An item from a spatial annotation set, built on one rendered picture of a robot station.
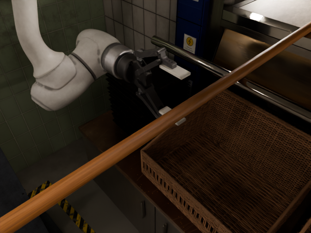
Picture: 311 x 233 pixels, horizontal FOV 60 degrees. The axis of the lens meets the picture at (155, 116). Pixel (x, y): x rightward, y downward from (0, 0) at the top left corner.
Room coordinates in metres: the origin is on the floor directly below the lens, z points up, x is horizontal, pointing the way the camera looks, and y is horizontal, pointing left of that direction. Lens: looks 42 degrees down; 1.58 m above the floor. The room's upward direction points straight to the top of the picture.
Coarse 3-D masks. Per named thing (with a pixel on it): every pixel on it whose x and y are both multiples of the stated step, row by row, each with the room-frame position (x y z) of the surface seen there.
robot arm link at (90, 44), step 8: (80, 32) 0.79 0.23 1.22; (88, 32) 0.75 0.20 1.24; (96, 32) 0.75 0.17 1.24; (104, 32) 0.75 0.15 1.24; (80, 40) 0.74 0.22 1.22; (88, 40) 0.71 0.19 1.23; (96, 40) 0.71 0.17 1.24; (104, 40) 0.70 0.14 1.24; (112, 40) 0.71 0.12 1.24; (80, 48) 0.69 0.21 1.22; (88, 48) 0.69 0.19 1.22; (96, 48) 0.68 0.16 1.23; (104, 48) 0.68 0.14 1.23; (80, 56) 0.67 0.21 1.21; (88, 56) 0.67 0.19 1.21; (96, 56) 0.67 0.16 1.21; (88, 64) 0.65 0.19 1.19; (96, 64) 0.66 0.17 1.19; (96, 72) 0.66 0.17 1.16; (104, 72) 0.68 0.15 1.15
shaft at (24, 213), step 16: (304, 32) 0.83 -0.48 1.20; (272, 48) 0.72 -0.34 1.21; (256, 64) 0.64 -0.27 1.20; (224, 80) 0.55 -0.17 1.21; (192, 96) 0.49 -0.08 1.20; (208, 96) 0.50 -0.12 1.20; (176, 112) 0.43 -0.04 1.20; (144, 128) 0.39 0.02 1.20; (160, 128) 0.39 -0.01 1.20; (128, 144) 0.34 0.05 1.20; (96, 160) 0.30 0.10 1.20; (112, 160) 0.31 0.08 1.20; (80, 176) 0.27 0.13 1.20; (96, 176) 0.29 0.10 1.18; (48, 192) 0.24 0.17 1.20; (64, 192) 0.25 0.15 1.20; (16, 208) 0.21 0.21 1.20; (32, 208) 0.21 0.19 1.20; (48, 208) 0.22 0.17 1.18; (0, 224) 0.19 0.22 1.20; (16, 224) 0.19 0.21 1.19
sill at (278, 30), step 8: (232, 8) 1.11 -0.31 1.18; (224, 16) 1.09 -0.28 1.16; (232, 16) 1.07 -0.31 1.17; (240, 16) 1.04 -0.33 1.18; (248, 16) 1.03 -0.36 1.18; (256, 16) 1.03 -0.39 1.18; (240, 24) 1.03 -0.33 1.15; (248, 24) 1.01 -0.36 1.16; (256, 24) 0.99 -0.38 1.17; (264, 24) 0.96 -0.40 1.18; (272, 24) 0.95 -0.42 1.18; (280, 24) 0.95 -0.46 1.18; (288, 24) 0.95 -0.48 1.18; (264, 32) 0.96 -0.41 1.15; (272, 32) 0.94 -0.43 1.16; (280, 32) 0.91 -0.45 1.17; (288, 32) 0.89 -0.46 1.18; (304, 40) 0.85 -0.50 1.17; (304, 48) 0.84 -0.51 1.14
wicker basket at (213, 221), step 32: (224, 96) 1.00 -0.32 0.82; (192, 128) 0.95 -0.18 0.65; (224, 128) 0.93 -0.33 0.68; (256, 128) 0.84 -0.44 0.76; (288, 128) 0.76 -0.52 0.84; (160, 160) 0.80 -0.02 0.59; (192, 160) 0.80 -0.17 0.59; (224, 160) 0.81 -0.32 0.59; (256, 160) 0.77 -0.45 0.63; (288, 160) 0.70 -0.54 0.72; (192, 192) 0.63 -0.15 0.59; (256, 192) 0.63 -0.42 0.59; (288, 192) 0.63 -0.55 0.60; (224, 224) 0.50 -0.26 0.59; (256, 224) 0.49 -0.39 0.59
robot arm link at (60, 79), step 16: (16, 0) 0.65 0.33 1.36; (32, 0) 0.67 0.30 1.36; (16, 16) 0.64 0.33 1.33; (32, 16) 0.65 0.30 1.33; (32, 32) 0.64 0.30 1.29; (32, 48) 0.62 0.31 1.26; (48, 48) 0.65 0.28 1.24; (32, 64) 0.62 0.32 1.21; (48, 64) 0.61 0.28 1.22; (64, 64) 0.62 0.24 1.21; (80, 64) 0.65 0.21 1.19; (48, 80) 0.59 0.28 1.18; (64, 80) 0.60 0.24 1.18; (80, 80) 0.62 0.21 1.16; (32, 96) 0.58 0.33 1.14; (48, 96) 0.57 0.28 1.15; (64, 96) 0.58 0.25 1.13
